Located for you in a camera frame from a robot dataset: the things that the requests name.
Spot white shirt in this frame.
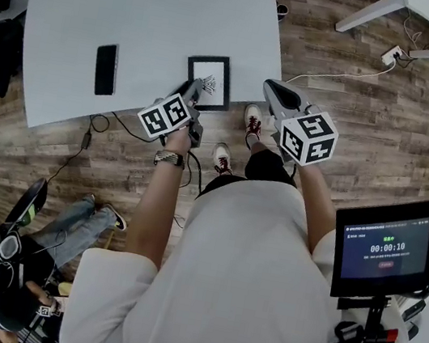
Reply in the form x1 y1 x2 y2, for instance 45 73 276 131
57 147 429 343

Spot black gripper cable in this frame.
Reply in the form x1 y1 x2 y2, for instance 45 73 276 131
177 150 208 202

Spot black smartphone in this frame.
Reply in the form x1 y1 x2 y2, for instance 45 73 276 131
88 40 124 100

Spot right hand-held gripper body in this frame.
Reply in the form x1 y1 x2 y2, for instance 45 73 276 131
261 96 344 172

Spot person's left forearm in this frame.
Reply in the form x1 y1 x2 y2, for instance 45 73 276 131
121 120 207 277

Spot person's white shoe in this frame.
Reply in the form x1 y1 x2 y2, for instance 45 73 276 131
209 140 240 178
239 103 268 143

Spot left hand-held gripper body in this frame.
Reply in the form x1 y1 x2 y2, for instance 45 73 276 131
133 79 211 152

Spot white power strip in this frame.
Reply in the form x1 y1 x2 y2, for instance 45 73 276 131
379 43 405 67

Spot person's right white shoe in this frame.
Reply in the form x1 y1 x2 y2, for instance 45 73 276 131
239 103 268 143

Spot white power cable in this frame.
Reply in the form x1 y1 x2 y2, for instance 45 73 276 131
282 40 398 102

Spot person's left white shoe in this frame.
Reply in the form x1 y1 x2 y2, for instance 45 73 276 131
209 140 240 178

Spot black picture frame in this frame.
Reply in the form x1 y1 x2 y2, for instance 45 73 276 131
179 50 239 117

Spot black floor cable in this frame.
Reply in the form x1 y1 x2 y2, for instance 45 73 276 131
45 101 143 198

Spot black shorts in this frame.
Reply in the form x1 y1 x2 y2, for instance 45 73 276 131
196 138 305 215

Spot striped wrist band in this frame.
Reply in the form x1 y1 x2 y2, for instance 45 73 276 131
152 148 188 171

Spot black small bin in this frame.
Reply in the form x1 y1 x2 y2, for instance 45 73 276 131
273 2 291 25

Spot black monitor screen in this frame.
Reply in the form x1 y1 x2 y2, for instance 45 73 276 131
321 183 429 315

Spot person's right forearm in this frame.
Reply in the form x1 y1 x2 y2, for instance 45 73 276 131
282 159 348 259

